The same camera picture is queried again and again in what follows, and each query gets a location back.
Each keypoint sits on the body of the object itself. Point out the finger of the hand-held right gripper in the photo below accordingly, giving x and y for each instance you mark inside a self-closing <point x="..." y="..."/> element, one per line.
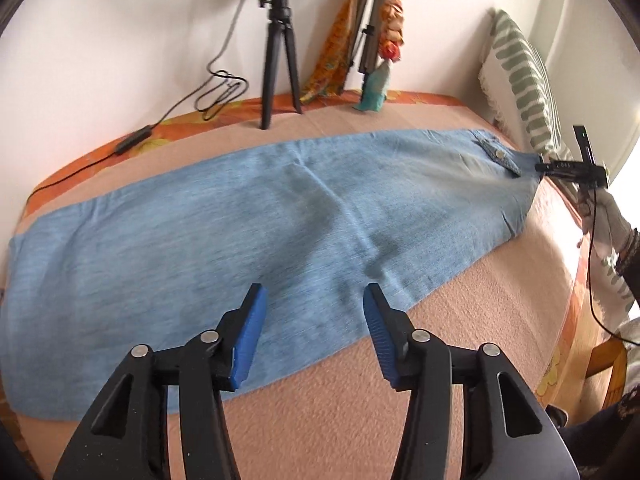
<point x="546" y="166"/>

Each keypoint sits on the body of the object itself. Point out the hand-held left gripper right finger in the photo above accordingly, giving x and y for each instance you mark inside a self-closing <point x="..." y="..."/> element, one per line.
<point x="380" y="340"/>

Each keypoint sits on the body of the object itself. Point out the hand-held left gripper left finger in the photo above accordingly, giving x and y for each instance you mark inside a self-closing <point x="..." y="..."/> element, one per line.
<point x="247" y="340"/>

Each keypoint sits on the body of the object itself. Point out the light blue denim pants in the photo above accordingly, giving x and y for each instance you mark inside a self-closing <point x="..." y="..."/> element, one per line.
<point x="250" y="220"/>

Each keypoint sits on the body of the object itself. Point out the person's right forearm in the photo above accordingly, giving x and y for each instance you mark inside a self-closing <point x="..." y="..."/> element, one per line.
<point x="631" y="260"/>

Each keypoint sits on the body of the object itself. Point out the person's right hand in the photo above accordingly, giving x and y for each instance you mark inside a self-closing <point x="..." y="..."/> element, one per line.
<point x="607" y="220"/>

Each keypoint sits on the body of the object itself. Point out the green striped white blanket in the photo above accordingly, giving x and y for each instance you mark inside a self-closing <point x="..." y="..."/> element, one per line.
<point x="520" y="75"/>

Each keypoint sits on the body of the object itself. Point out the orange floral tablecloth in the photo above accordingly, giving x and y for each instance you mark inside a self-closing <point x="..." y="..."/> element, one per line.
<point x="420" y="99"/>

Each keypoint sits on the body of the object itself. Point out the wooden chair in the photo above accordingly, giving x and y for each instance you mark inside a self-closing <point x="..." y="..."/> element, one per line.
<point x="612" y="365"/>

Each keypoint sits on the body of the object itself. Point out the person's dark striped clothing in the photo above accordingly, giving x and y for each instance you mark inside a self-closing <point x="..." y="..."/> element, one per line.
<point x="600" y="435"/>

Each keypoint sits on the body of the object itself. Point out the orange patterned scarf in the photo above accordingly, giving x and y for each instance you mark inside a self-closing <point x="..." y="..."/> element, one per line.
<point x="330" y="60"/>

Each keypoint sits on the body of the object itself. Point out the black mini tripod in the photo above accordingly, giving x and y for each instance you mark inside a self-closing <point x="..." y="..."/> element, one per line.
<point x="270" y="70"/>

